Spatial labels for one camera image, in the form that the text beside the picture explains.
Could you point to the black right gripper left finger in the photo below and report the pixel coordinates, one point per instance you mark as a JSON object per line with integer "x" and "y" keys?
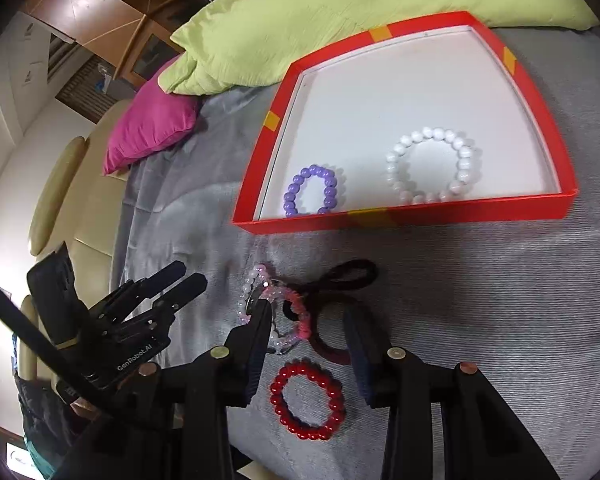
{"x": 226, "y": 376}

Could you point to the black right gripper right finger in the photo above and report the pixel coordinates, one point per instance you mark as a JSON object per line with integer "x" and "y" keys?
{"x": 482, "y": 436}

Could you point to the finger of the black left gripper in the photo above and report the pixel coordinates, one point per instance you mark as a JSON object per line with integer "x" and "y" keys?
{"x": 132, "y": 293}
{"x": 162, "y": 312}

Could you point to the beige leather headboard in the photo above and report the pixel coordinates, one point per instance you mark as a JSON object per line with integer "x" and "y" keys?
{"x": 75, "y": 205}

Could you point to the grey bed blanket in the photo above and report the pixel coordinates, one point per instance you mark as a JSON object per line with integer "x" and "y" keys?
{"x": 521, "y": 299}

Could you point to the magenta pillow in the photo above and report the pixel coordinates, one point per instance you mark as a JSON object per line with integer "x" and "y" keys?
{"x": 155, "y": 120}

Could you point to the light green pillow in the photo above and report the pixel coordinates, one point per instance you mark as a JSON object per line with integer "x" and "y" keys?
{"x": 252, "y": 43}

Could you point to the wooden cabinet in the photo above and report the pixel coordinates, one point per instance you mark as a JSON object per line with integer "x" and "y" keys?
{"x": 118, "y": 31}

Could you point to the red shallow cardboard box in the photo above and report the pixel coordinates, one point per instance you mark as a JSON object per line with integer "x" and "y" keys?
{"x": 425, "y": 121}

